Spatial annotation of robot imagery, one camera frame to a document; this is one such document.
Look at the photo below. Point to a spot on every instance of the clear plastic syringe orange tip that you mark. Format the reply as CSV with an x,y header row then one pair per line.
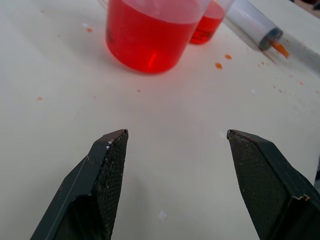
x,y
252,22

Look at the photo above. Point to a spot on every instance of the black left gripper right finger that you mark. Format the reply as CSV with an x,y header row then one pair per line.
x,y
270,185

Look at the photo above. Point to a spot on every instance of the large beaker of red liquid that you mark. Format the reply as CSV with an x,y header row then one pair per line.
x,y
150,40

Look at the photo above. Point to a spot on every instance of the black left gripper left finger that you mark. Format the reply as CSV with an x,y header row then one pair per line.
x,y
85,190

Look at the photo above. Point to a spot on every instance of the small beaker of red liquid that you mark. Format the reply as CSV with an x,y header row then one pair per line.
x,y
205,27

